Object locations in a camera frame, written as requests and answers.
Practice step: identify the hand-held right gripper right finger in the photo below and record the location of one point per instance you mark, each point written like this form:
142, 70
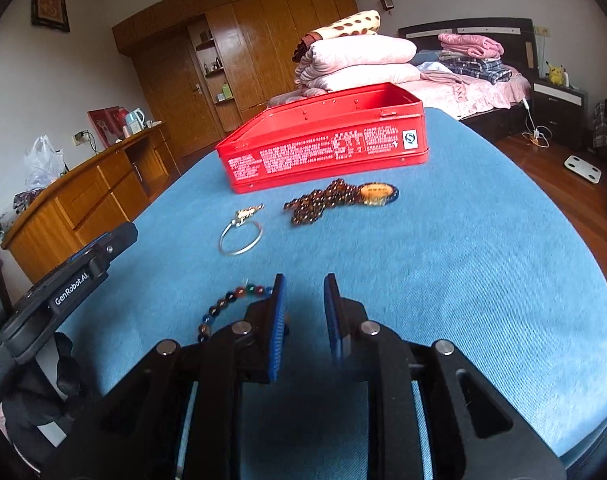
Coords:
333, 320

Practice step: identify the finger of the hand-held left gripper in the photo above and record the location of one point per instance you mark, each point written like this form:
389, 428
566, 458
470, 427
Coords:
115, 242

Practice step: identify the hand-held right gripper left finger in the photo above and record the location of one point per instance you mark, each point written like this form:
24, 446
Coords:
278, 330

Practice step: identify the red tin box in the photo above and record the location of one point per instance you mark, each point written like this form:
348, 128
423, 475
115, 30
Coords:
308, 155

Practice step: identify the person's left hand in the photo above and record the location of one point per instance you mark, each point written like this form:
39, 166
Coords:
43, 400

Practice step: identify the wooden sideboard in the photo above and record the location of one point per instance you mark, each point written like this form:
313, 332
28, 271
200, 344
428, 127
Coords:
83, 200

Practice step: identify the patterned pouch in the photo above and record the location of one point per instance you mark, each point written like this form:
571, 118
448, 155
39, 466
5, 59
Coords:
25, 201

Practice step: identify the blue tablecloth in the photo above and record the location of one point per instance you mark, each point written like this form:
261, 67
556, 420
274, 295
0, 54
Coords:
433, 285

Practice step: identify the white plastic bag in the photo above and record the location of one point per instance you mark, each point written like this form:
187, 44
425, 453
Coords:
43, 162

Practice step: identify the red framed picture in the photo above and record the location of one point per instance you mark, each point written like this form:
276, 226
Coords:
103, 127

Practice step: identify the silver bangle with gold charm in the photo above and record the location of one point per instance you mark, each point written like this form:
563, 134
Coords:
246, 214

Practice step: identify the red thermos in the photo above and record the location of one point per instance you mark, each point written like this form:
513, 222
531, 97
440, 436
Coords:
122, 120

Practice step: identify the light blue kettle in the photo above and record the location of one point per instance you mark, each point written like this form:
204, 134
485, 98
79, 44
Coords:
135, 121

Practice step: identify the wooden door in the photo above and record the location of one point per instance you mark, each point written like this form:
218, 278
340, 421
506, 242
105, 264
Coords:
178, 95

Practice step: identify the folded pink quilt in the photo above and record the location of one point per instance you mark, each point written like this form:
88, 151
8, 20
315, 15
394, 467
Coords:
368, 80
363, 55

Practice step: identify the wooden wardrobe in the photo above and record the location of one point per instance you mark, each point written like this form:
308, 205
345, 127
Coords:
263, 35

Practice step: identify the bed with pink sheet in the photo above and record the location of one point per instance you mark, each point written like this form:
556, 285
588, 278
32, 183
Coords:
483, 92

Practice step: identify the folded plaid clothes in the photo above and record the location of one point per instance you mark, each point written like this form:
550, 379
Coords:
478, 71

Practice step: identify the white bathroom scale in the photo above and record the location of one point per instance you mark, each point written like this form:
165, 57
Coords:
582, 169

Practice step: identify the spotted brown blanket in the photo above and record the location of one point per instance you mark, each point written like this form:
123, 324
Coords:
348, 27

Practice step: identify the dark bed headboard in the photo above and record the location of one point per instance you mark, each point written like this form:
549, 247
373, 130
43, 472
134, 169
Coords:
423, 35

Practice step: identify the dark nightstand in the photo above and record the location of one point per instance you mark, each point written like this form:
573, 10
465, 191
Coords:
558, 115

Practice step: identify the folded pink clothes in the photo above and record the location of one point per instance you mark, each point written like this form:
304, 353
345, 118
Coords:
471, 45

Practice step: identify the yellow plush toy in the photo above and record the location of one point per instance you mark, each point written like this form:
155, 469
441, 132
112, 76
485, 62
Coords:
555, 72

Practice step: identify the wall socket with plug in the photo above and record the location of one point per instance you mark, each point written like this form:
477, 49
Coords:
79, 137

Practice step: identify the dark framed wall picture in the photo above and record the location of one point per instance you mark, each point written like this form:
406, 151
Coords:
50, 5

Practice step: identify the small wall lamp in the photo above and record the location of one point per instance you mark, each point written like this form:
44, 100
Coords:
387, 1

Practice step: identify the bedside wall socket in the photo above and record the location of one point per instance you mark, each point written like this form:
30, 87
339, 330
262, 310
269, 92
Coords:
542, 30

